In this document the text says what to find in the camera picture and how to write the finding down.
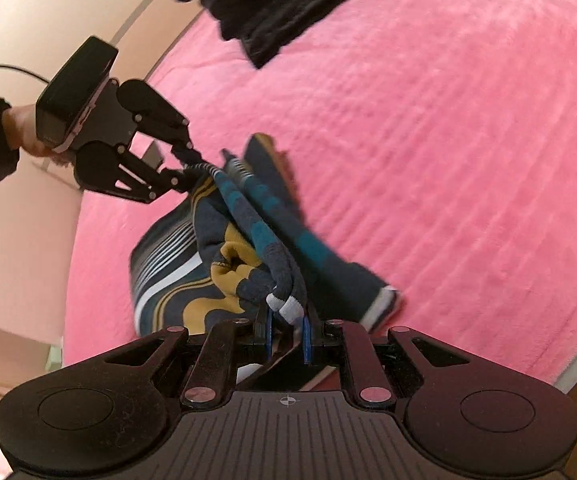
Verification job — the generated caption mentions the striped knit sweater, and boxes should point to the striped knit sweater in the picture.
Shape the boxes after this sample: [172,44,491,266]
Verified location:
[128,132,402,392]

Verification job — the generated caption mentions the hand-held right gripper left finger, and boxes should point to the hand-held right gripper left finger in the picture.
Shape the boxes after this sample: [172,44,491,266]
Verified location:
[102,309,274,408]

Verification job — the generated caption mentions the black knit garment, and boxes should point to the black knit garment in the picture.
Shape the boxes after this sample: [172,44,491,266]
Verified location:
[201,0,395,72]

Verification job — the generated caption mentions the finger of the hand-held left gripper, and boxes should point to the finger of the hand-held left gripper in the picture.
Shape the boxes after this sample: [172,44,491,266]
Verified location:
[135,95,202,169]
[110,151,202,206]

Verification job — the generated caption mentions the pink fleece blanket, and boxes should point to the pink fleece blanket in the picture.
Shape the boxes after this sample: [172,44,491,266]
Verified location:
[61,0,577,394]

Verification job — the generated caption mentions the person's left hand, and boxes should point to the person's left hand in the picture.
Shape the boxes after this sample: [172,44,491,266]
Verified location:
[3,104,76,164]

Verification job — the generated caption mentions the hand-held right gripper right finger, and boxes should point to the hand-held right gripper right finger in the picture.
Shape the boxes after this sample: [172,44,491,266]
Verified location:
[301,312,472,408]

